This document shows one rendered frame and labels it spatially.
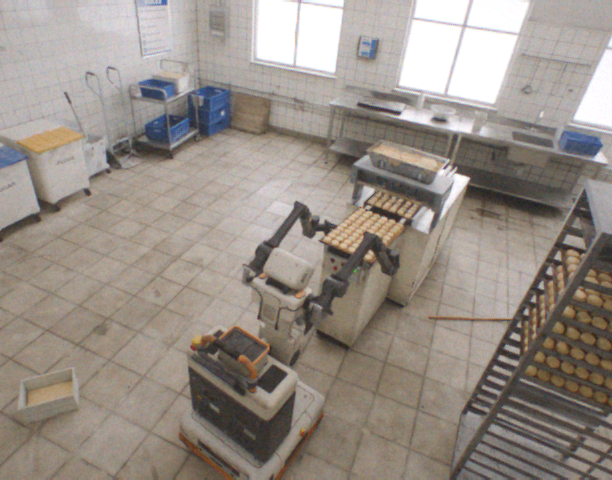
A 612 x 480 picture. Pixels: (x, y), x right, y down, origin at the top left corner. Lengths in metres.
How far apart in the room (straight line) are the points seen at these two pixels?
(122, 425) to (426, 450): 1.90
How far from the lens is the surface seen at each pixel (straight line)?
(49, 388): 3.20
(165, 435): 2.87
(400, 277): 3.50
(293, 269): 1.97
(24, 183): 4.71
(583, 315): 1.95
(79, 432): 3.02
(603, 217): 1.76
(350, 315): 2.99
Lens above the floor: 2.46
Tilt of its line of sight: 35 degrees down
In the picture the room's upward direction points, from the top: 6 degrees clockwise
